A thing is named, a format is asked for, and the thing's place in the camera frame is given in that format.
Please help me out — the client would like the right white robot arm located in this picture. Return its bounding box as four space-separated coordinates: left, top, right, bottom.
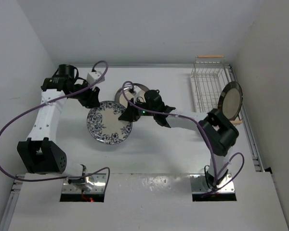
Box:
119 86 239 191

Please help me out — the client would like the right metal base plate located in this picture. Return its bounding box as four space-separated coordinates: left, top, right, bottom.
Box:
190 174 235 194

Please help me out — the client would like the metal base plate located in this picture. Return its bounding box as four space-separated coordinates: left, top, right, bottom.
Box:
62 173 107 194
190 174 235 194

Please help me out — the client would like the dark rimmed cream plate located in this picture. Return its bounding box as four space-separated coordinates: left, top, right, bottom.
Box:
115 83 149 108

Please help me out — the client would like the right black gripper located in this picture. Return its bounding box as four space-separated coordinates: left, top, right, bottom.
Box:
120 96 157 121

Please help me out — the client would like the black checkered rim plate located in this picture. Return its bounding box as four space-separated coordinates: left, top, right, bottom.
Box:
218 81 243 121

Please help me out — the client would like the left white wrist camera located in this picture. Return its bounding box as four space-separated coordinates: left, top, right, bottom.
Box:
86 71 105 85

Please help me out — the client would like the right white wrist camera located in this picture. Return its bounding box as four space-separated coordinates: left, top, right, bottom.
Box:
126 85 148 102

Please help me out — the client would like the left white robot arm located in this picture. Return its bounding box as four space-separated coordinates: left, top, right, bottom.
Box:
17 64 101 192

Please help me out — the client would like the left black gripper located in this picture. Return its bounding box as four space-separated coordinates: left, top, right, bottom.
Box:
67 79 100 108

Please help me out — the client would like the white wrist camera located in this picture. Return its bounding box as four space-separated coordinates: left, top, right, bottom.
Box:
86 71 105 85
126 85 148 102

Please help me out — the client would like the blue floral plate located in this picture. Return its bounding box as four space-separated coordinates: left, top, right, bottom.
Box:
86 101 132 145

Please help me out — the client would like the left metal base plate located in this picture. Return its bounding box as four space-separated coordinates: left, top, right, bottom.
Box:
62 173 107 194

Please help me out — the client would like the white wire dish rack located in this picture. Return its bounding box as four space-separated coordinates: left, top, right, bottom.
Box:
191 55 243 126

